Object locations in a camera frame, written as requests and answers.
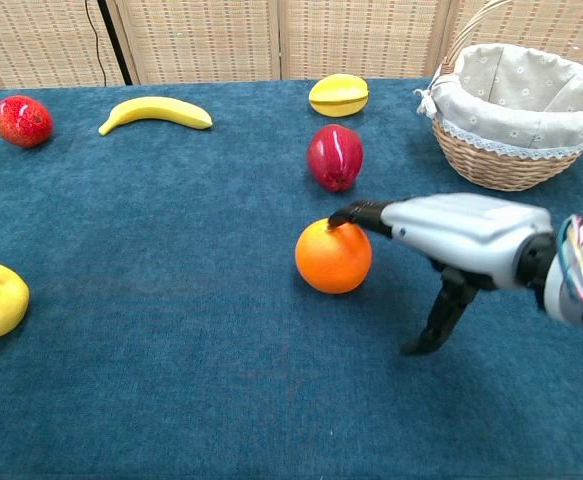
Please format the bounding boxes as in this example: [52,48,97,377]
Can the black cable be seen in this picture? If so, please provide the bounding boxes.
[83,0,110,87]

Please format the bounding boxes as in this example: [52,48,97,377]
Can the bamboo folding screen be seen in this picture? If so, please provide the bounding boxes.
[0,0,583,90]

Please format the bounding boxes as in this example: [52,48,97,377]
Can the wicker basket with handle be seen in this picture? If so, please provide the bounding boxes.
[430,0,583,193]

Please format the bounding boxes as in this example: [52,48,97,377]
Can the dark red glossy apple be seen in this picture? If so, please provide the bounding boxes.
[306,123,365,193]

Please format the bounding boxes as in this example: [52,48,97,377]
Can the yellow star fruit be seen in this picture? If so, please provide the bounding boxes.
[308,73,371,119]

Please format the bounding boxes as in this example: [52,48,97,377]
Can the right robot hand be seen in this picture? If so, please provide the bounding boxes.
[327,192,557,357]

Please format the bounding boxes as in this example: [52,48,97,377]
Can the blue velvet tablecloth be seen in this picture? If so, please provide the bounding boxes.
[0,77,583,480]

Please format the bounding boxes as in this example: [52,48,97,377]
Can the red speckled round fruit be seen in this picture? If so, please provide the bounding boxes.
[0,94,54,150]

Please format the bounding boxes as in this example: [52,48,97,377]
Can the orange fruit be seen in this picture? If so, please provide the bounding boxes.
[294,218,373,295]

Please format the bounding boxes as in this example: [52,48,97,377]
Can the small yellow banana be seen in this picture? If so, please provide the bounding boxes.
[97,96,214,137]

